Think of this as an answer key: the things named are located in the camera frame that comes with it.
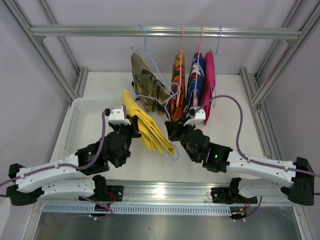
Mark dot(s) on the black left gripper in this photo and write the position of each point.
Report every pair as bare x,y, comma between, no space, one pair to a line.
133,128

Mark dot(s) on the blue hanger of camouflage trousers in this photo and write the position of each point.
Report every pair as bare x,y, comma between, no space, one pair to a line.
163,81

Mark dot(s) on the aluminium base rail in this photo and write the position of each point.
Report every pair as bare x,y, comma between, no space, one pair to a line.
152,192

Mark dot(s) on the blue white patterned trousers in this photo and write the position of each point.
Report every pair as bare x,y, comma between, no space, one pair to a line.
194,84

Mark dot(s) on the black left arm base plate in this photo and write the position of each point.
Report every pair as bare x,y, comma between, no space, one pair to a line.
113,193

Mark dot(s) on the white slotted cable duct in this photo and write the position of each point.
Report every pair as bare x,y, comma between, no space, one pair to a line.
143,209

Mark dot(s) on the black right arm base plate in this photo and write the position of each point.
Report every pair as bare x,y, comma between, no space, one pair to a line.
223,195

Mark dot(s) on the white plastic basket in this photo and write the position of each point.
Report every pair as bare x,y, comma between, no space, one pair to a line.
84,123

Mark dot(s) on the aluminium hanging rail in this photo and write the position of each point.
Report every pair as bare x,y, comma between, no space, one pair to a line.
58,30

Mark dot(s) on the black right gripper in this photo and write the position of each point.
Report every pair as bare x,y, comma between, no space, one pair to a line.
174,128

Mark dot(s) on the pink trousers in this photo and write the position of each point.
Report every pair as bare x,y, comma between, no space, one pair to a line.
209,81

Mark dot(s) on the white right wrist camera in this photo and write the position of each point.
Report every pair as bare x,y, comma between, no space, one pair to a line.
195,116

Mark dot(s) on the orange camouflage trousers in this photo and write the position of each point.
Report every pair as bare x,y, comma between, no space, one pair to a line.
176,113

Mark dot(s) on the olive yellow camouflage trousers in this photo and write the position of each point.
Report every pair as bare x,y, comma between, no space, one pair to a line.
151,92

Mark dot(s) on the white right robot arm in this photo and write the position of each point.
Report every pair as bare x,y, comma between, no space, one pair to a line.
273,178

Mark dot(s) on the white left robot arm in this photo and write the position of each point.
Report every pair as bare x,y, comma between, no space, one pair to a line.
77,175

